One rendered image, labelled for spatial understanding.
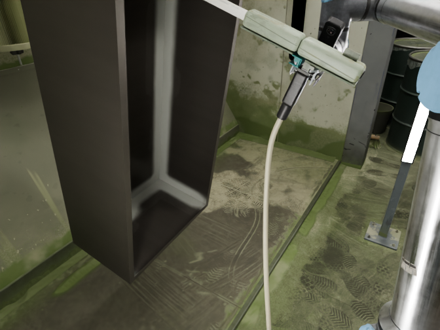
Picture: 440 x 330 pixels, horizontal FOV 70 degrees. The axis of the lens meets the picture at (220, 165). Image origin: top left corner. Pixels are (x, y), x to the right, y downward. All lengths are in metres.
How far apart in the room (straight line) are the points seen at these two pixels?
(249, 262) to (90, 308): 0.92
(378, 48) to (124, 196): 2.22
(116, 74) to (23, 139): 1.48
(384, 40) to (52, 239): 2.63
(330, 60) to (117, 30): 0.48
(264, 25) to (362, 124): 2.20
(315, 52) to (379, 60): 2.00
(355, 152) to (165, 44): 2.07
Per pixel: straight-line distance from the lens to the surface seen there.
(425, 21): 0.90
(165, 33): 1.49
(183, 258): 2.06
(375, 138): 3.54
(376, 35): 2.75
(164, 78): 1.55
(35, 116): 2.32
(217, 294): 1.87
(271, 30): 0.81
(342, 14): 1.06
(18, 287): 2.16
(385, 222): 2.34
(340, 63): 0.77
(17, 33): 2.02
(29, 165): 2.21
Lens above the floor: 1.56
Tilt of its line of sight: 31 degrees down
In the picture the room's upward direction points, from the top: 2 degrees counter-clockwise
